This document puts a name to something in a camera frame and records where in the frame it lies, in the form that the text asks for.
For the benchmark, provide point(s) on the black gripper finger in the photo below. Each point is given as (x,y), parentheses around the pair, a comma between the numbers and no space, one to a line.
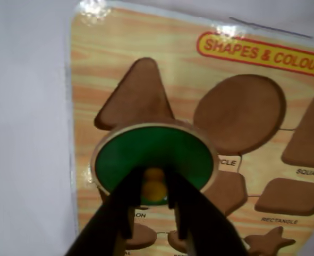
(207,224)
(111,216)

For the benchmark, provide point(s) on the green circle piece yellow pin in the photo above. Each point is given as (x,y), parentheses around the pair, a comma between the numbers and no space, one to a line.
(151,149)

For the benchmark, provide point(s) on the wooden shapes puzzle board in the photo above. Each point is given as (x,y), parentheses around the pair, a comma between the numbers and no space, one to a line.
(186,66)

